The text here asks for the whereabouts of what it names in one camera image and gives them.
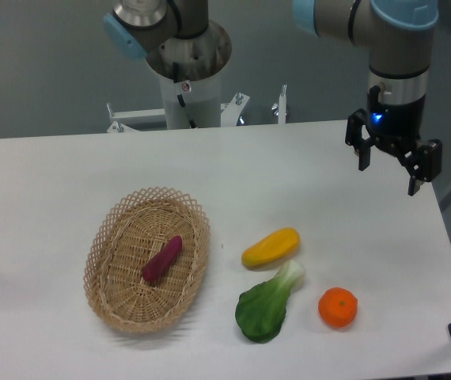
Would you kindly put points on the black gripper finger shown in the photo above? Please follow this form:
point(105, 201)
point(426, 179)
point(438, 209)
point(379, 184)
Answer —
point(423, 162)
point(353, 137)

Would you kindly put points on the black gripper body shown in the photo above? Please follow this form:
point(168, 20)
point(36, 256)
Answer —
point(394, 128)

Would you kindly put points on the purple sweet potato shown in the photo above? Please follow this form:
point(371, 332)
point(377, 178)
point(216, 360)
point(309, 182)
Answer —
point(160, 263)

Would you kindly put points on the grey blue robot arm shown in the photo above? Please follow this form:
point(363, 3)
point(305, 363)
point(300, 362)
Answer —
point(398, 35)

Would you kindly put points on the woven wicker basket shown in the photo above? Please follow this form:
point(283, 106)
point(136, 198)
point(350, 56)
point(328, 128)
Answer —
point(134, 231)

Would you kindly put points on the yellow mango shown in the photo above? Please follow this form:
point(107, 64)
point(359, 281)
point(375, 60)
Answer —
point(275, 246)

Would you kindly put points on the orange tangerine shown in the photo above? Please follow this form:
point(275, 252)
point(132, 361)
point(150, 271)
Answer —
point(338, 307)

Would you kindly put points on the green bok choy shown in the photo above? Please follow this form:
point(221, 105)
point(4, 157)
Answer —
point(261, 311)

